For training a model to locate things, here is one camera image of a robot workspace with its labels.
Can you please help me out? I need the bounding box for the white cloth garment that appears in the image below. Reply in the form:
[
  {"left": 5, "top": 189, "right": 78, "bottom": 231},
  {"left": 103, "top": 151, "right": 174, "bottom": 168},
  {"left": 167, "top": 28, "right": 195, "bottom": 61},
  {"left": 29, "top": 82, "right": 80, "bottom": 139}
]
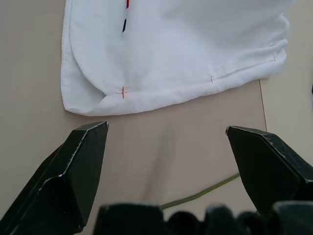
[{"left": 60, "top": 0, "right": 291, "bottom": 117}]

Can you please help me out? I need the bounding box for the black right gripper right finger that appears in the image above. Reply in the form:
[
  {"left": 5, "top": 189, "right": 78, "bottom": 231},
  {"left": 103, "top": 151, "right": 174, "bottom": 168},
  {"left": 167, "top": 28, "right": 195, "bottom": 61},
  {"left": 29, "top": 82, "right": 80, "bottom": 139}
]
[{"left": 225, "top": 125, "right": 313, "bottom": 217}]

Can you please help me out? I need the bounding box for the thin green cable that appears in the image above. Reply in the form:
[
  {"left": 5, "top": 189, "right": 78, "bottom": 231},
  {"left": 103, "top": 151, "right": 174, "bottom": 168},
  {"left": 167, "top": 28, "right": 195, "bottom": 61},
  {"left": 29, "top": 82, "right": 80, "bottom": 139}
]
[{"left": 160, "top": 172, "right": 241, "bottom": 210}]

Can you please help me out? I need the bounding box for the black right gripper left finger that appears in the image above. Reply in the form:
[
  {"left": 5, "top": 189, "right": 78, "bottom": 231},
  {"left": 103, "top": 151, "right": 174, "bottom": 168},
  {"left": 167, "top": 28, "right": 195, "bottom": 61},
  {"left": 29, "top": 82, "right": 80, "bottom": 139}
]
[{"left": 0, "top": 121, "right": 110, "bottom": 235}]

